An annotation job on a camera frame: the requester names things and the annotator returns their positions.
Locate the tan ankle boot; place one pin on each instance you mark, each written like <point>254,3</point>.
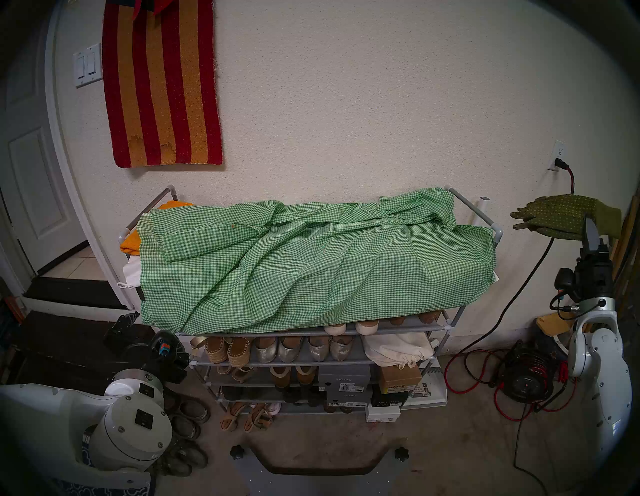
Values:
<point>281,377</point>
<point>305,375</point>

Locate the white double light switch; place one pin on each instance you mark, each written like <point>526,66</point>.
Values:
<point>88,65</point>

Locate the black shoe box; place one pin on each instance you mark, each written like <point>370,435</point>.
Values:
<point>387,400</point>

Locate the green dotted work glove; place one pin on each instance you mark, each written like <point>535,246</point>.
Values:
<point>560,215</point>

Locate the black shoes pair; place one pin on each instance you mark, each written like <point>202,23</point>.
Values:
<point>300,395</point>

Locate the brown cardboard shoe box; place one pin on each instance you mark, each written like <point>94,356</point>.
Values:
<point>399,379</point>

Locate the white soled shoe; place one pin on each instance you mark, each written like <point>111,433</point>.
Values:
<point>366,328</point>
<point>335,329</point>

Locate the blue patterned rug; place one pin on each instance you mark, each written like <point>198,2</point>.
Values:
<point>115,490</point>

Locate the brown shoe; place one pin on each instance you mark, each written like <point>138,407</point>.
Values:
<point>397,320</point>
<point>430,317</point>

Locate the red yellow striped flag rug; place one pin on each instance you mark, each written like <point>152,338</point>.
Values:
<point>160,90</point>

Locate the white panel door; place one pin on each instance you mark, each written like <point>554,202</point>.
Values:
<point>35,175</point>

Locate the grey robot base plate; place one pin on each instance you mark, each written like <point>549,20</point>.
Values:
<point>320,485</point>

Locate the grey Vionic shoe box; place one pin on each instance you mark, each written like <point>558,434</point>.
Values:
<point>345,377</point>

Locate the green white gingham cloth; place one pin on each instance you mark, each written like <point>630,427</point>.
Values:
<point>300,265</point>

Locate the orange folded towel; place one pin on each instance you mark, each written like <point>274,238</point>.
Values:
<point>131,243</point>

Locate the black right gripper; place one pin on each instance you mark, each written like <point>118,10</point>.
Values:
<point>595,280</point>

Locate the white flat appliance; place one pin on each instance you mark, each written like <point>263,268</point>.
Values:
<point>430,390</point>

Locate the pink white shoe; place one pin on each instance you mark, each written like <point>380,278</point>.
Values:
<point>273,407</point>

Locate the white folded cloth bag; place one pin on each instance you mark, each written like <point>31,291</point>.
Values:
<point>131,272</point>

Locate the dark grey shoe box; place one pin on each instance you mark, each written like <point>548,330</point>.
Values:
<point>350,398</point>

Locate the dark brown floor mat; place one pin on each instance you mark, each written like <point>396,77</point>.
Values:
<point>65,340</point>

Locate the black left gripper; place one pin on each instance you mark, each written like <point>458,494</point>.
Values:
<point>167,360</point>

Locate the silver flat shoe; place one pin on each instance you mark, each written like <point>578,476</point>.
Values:
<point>290,350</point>
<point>265,350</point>
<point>341,348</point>
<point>318,349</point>

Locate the wooden pole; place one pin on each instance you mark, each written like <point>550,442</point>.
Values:
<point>631,220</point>

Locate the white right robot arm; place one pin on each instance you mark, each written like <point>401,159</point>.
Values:
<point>607,390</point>

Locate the small white box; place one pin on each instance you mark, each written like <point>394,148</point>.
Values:
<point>382,414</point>

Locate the black stair tread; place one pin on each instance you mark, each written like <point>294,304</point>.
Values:
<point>75,292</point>

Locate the tan espadrille shoe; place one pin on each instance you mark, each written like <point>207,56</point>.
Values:
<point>216,350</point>
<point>239,351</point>

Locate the grey slip-on shoe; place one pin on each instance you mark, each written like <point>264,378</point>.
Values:
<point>175,466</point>
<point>192,455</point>
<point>195,411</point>
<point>185,428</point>

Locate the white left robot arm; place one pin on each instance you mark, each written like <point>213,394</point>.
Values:
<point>50,425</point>

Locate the white wall outlet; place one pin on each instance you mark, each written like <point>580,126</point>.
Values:
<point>559,149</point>

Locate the black base knob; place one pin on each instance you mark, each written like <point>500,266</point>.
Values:
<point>237,452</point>
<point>401,454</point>

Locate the white plastic pipe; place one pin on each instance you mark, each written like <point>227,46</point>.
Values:
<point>481,212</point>

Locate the yellow dustpan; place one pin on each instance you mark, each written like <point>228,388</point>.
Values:
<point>552,325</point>

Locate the grey metal shoe rack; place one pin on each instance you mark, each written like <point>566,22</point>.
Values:
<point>412,328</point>

